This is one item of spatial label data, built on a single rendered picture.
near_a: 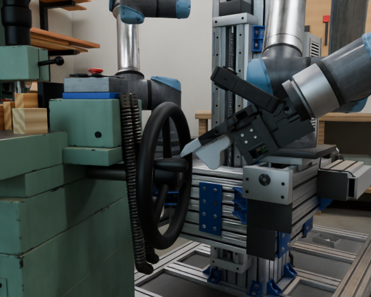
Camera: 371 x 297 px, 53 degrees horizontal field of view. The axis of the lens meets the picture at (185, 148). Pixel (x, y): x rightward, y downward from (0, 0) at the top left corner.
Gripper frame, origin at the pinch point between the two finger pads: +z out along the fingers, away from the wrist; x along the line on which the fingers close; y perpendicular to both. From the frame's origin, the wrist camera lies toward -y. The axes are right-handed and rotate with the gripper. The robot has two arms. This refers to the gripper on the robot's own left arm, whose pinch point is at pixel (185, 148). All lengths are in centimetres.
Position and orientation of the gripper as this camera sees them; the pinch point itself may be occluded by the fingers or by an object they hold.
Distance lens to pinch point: 63.0
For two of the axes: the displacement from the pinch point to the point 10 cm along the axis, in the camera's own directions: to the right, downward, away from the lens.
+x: 2.7, -1.2, 9.5
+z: -8.3, 4.7, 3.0
